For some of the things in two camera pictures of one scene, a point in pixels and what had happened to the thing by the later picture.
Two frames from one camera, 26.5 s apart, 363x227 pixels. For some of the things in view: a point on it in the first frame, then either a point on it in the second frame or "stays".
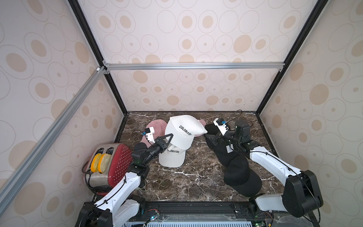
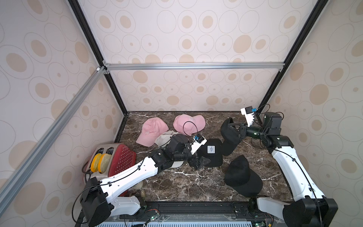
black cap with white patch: x=225 y=150 → x=212 y=150
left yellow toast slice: x=95 y=161 stays
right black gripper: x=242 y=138 → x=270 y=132
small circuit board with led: x=155 y=217 stays
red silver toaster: x=119 y=166 stays
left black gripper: x=161 y=144 → x=197 y=163
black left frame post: x=83 y=22 stays
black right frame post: x=320 y=5 stays
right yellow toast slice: x=104 y=162 stays
